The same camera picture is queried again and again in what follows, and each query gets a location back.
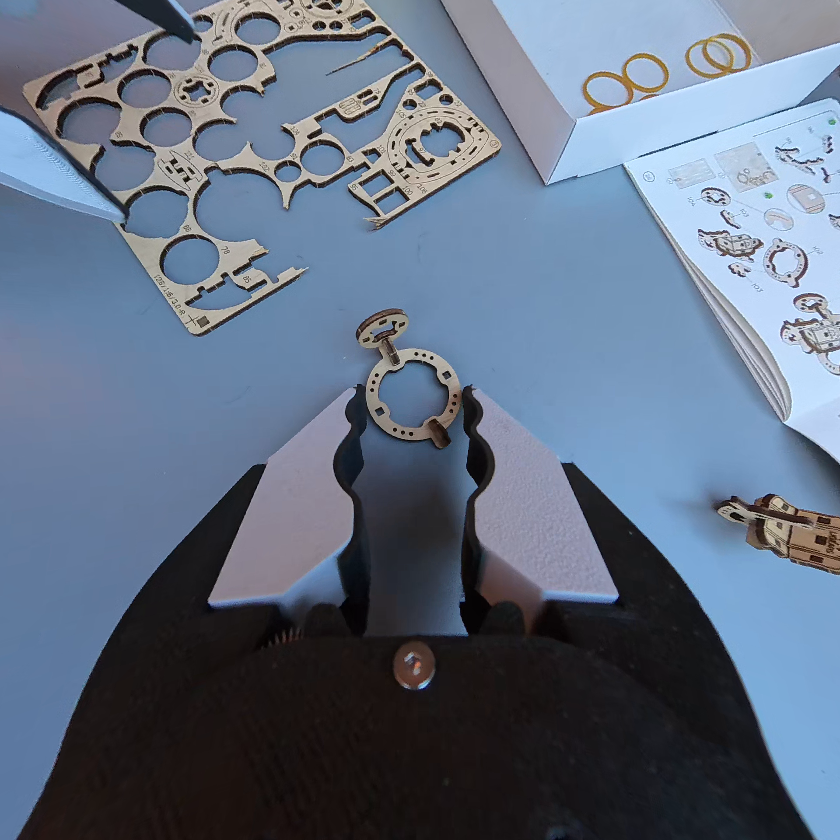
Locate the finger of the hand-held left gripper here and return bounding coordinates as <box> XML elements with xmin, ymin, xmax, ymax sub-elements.
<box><xmin>0</xmin><ymin>105</ymin><xmax>130</xmax><ymax>224</ymax></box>
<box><xmin>108</xmin><ymin>0</ymin><xmax>201</xmax><ymax>43</ymax></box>

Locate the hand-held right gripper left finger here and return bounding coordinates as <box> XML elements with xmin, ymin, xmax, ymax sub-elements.
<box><xmin>209</xmin><ymin>385</ymin><xmax>372</xmax><ymax>639</ymax></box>

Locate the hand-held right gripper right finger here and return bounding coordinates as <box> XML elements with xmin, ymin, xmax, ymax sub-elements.
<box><xmin>458</xmin><ymin>385</ymin><xmax>620</xmax><ymax>636</ymax></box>

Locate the wooden ring assembly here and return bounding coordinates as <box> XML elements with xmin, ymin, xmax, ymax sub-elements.
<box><xmin>356</xmin><ymin>308</ymin><xmax>463</xmax><ymax>451</ymax></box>

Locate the laser-cut plywood parts sheet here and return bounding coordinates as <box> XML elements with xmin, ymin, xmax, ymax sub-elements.
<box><xmin>23</xmin><ymin>0</ymin><xmax>503</xmax><ymax>339</ymax></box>

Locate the wooden model block assembly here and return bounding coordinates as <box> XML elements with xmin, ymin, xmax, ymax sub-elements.
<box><xmin>715</xmin><ymin>493</ymin><xmax>840</xmax><ymax>580</ymax></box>

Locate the white instruction booklet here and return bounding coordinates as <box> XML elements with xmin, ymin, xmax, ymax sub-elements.
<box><xmin>623</xmin><ymin>98</ymin><xmax>840</xmax><ymax>463</ymax></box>

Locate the white cardboard box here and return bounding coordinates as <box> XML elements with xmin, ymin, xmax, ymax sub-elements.
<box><xmin>440</xmin><ymin>0</ymin><xmax>840</xmax><ymax>186</ymax></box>

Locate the yellow rubber band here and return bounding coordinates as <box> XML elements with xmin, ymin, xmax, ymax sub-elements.
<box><xmin>620</xmin><ymin>52</ymin><xmax>670</xmax><ymax>93</ymax></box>
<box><xmin>702</xmin><ymin>33</ymin><xmax>753</xmax><ymax>74</ymax></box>
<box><xmin>684</xmin><ymin>38</ymin><xmax>732</xmax><ymax>78</ymax></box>
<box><xmin>583</xmin><ymin>72</ymin><xmax>634</xmax><ymax>114</ymax></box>

